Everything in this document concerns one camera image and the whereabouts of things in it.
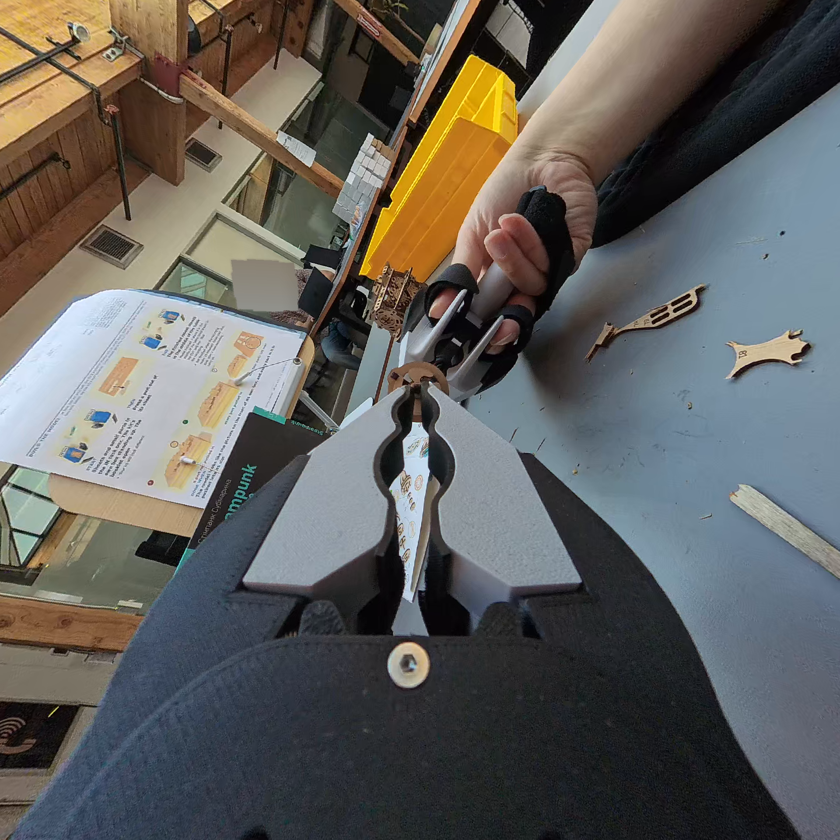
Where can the round wooden model part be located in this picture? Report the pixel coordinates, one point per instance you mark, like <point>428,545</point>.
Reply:
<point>430,373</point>

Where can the black model kit box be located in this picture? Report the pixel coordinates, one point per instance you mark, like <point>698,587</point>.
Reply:
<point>262,459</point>

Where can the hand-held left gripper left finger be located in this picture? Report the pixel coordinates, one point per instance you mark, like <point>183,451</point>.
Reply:
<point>315,512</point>

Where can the stack of white boxes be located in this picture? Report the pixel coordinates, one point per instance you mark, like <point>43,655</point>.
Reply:
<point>361,177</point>

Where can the large wall air vent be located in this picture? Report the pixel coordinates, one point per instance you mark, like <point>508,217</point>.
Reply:
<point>111,246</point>

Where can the small wall air vent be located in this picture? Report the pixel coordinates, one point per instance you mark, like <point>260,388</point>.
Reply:
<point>203,155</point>

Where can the winged flat wooden piece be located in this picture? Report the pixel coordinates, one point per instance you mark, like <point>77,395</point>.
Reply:
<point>764,354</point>

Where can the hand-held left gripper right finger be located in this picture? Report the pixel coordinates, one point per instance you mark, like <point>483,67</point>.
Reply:
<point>505,518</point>

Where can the assembly instruction booklet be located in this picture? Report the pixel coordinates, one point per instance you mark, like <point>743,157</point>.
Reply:
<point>410,485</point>

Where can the black quilted cushion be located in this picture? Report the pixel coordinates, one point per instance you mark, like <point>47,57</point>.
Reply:
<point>754,98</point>

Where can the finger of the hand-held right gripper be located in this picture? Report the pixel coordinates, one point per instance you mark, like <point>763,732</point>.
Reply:
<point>433,336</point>
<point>469,375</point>

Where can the yellow plastic bin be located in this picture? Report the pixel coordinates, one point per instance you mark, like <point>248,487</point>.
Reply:
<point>446,170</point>

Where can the small assembled wooden model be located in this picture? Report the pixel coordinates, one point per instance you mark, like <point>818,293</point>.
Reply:
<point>394,295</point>

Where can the wooden easel board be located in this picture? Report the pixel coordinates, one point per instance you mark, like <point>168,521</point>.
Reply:
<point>118,513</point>

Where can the wooden support post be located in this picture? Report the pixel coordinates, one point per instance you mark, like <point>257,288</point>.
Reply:
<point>243,121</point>

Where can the slotted wooden model piece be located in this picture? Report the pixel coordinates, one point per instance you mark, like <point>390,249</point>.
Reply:
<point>636,324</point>

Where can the person's right hand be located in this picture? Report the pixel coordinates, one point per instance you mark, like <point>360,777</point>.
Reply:
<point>558,184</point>

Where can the paper notice on post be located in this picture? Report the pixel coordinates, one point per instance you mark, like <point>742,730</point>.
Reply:
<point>295,148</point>

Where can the person's right forearm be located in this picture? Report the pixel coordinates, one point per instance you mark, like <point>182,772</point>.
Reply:
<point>656,65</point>

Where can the printed instruction sheet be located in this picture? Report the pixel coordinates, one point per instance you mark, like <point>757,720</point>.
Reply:
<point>131,394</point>

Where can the wooden scrap stick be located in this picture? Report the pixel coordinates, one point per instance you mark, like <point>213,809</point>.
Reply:
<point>787,528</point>

